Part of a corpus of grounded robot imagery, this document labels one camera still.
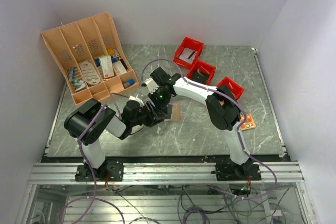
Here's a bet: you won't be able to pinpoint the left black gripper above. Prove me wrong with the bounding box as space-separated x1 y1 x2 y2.
131 100 168 127

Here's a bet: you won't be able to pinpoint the red bin with black cards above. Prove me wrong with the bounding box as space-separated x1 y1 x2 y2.
186 60 216 85

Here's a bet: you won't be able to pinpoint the red bin with white cards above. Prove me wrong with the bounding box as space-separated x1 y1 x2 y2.
173 37 204 69

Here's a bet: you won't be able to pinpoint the red bin with gold cards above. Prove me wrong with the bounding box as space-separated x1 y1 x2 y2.
217 77 245 100

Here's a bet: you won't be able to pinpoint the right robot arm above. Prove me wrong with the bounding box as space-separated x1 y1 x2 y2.
142 67 253 180

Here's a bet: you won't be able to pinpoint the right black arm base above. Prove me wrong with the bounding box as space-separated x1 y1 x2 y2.
211 159 261 181

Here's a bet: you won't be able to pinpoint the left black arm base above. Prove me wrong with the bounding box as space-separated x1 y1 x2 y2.
75 161 124 182

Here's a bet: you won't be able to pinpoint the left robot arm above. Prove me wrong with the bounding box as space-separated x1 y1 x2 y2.
64 98 169 182

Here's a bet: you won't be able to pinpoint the black cards stack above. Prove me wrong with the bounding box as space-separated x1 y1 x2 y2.
193 69 209 84

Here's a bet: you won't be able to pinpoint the white cards stack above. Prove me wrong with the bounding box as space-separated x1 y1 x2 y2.
179 48 197 64

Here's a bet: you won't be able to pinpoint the blue capped bottle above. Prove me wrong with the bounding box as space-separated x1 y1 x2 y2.
123 79 135 89

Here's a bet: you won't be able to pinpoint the white small box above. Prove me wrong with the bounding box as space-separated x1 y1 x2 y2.
112 61 127 75

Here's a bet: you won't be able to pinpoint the white red box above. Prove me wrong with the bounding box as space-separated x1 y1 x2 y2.
99 55 114 79

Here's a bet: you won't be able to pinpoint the yellow small item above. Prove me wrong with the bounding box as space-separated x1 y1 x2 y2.
107 48 116 57

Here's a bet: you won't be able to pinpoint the white oval remote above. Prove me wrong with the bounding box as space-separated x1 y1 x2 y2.
79 60 100 86

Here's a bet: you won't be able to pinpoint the pens bundle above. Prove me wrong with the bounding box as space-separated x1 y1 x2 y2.
68 67 86 93

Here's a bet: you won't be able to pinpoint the orange desk organizer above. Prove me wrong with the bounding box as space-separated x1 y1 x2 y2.
41 12 139 106

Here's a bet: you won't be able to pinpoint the orange spiral notebook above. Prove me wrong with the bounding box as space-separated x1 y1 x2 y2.
240 113 256 131

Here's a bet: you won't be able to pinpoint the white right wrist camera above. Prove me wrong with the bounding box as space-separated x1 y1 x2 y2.
142 77 160 94

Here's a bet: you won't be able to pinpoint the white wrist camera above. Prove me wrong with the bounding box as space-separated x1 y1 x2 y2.
142 77 160 94
128 95 144 105

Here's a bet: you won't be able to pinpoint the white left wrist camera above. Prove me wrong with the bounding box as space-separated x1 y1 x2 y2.
128 95 144 105

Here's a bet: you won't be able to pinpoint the loose cables under table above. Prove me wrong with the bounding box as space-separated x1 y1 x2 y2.
57 179 289 224

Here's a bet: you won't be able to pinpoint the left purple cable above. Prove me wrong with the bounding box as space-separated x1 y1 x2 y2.
57 92 132 224

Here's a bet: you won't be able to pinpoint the aluminium rail frame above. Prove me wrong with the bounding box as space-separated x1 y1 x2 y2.
15 162 318 223

